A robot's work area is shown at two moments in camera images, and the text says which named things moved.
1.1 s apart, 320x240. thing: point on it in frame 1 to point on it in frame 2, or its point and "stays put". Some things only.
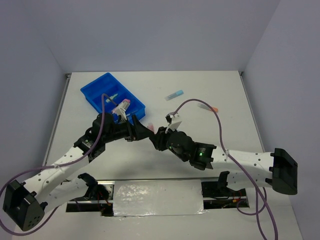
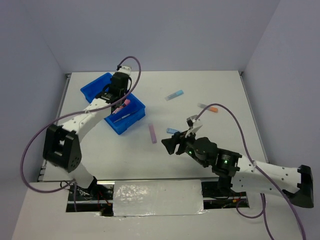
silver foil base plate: [157, 198] stays put
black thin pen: [131, 113] stays put
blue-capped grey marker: [174, 95] stays put
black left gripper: [141, 131] to [125, 91]
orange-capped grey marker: [204, 105] stays put
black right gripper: [158, 138] to [179, 137]
